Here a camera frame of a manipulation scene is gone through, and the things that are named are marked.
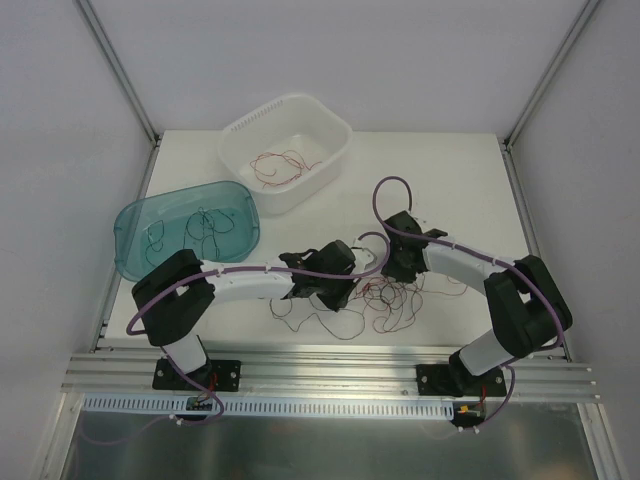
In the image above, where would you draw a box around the thin wire bundle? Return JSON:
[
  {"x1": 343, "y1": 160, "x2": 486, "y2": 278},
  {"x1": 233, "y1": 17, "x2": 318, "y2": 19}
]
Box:
[{"x1": 357, "y1": 272, "x2": 466, "y2": 335}]

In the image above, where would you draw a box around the long dark thin wire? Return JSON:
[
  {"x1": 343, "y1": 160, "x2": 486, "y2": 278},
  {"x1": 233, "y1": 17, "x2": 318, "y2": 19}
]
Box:
[{"x1": 269, "y1": 297, "x2": 371, "y2": 342}]

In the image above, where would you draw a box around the red thin wire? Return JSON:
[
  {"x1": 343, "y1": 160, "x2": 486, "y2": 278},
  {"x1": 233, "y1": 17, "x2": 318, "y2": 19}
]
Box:
[{"x1": 249, "y1": 149, "x2": 324, "y2": 190}]

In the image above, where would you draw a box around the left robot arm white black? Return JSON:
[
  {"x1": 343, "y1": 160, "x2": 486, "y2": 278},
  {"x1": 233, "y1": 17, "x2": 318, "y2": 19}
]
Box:
[{"x1": 132, "y1": 240, "x2": 368, "y2": 391}]

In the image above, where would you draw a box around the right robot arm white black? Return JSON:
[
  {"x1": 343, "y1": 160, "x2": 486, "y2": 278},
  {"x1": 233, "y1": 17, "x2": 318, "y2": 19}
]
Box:
[{"x1": 382, "y1": 211, "x2": 573, "y2": 397}]

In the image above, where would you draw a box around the white plastic basket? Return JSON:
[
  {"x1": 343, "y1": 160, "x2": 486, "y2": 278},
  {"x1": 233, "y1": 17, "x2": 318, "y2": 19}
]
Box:
[{"x1": 217, "y1": 93, "x2": 353, "y2": 216}]

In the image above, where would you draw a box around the teal translucent plastic bin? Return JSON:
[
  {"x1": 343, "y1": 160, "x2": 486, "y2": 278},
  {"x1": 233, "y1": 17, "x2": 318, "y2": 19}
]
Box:
[{"x1": 113, "y1": 181, "x2": 260, "y2": 282}]

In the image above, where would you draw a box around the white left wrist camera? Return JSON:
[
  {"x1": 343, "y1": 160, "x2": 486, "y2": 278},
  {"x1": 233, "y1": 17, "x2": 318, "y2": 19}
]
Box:
[{"x1": 351, "y1": 239, "x2": 379, "y2": 275}]

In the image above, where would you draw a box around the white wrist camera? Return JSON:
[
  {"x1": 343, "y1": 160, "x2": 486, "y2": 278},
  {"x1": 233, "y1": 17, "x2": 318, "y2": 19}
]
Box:
[
  {"x1": 410, "y1": 212, "x2": 428, "y2": 226},
  {"x1": 351, "y1": 239, "x2": 379, "y2": 275}
]

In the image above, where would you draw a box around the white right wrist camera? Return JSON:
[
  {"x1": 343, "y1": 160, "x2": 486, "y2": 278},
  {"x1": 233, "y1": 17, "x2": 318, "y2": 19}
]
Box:
[{"x1": 410, "y1": 212, "x2": 428, "y2": 226}]

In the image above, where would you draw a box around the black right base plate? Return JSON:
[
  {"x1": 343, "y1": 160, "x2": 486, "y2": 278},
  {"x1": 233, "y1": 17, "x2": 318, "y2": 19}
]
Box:
[{"x1": 415, "y1": 364, "x2": 507, "y2": 398}]

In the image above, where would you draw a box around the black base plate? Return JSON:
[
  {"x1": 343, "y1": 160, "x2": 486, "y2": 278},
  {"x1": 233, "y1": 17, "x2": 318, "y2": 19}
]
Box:
[
  {"x1": 415, "y1": 364, "x2": 507, "y2": 398},
  {"x1": 152, "y1": 358, "x2": 242, "y2": 392}
]

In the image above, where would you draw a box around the white slotted cable duct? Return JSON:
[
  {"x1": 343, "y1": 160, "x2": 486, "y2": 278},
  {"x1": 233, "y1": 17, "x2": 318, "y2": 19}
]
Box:
[{"x1": 83, "y1": 393, "x2": 454, "y2": 421}]

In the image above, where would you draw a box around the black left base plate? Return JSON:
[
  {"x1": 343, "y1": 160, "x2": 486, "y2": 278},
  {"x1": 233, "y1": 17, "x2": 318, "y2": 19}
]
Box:
[{"x1": 152, "y1": 358, "x2": 242, "y2": 392}]

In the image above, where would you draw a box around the aluminium mounting rail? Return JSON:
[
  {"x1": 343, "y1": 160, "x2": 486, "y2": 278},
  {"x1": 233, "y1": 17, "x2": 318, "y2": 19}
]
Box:
[{"x1": 62, "y1": 340, "x2": 601, "y2": 403}]

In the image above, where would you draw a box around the right aluminium frame post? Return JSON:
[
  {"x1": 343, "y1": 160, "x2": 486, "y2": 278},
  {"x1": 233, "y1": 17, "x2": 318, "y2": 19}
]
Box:
[{"x1": 503, "y1": 0, "x2": 603, "y2": 152}]

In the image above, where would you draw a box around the aluminium frame post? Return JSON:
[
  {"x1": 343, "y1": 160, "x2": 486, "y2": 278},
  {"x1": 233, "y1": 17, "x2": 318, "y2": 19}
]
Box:
[
  {"x1": 503, "y1": 0, "x2": 603, "y2": 152},
  {"x1": 73, "y1": 0, "x2": 160, "y2": 146}
]

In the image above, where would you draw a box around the left aluminium frame post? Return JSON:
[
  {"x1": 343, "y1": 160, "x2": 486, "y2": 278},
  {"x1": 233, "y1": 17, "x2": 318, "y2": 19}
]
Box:
[{"x1": 73, "y1": 0, "x2": 160, "y2": 146}]

